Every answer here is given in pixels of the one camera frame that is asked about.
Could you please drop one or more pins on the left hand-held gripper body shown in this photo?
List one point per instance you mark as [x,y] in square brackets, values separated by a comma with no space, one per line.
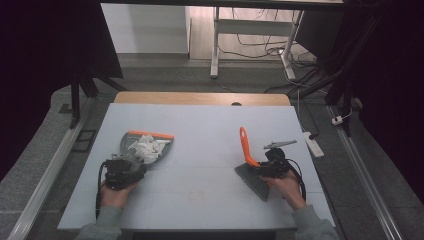
[118,175]

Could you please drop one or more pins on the white power strip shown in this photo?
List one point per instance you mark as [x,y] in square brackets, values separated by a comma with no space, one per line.
[313,144]

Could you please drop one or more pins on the small white adapter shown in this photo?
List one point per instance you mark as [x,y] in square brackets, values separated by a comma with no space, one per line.
[337,120]

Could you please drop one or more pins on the black metal stand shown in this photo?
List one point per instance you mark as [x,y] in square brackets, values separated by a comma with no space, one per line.
[345,96]
[75,100]

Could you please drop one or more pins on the black curtain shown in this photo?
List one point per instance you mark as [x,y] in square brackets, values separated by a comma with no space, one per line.
[390,83]
[40,50]

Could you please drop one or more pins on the white desk frame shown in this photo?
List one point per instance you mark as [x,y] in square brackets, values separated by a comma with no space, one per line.
[253,27]

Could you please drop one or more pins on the pile of white paper scraps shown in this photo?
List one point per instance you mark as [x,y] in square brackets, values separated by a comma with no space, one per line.
[148,148]

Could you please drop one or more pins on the person's left hand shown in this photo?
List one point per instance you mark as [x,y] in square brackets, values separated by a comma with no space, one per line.
[115,196]

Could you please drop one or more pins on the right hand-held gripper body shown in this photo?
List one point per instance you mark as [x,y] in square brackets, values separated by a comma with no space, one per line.
[276,163]

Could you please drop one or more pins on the person's right hand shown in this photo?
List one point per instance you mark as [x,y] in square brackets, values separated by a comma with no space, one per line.
[288,190]

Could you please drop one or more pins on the aluminium rail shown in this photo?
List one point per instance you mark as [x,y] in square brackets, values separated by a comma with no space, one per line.
[43,180]
[366,180]

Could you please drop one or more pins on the wooden desk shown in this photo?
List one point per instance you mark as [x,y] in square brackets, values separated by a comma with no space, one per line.
[186,98]

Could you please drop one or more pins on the grey dustpan with orange edge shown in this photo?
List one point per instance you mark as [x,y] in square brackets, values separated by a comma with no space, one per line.
[128,143]

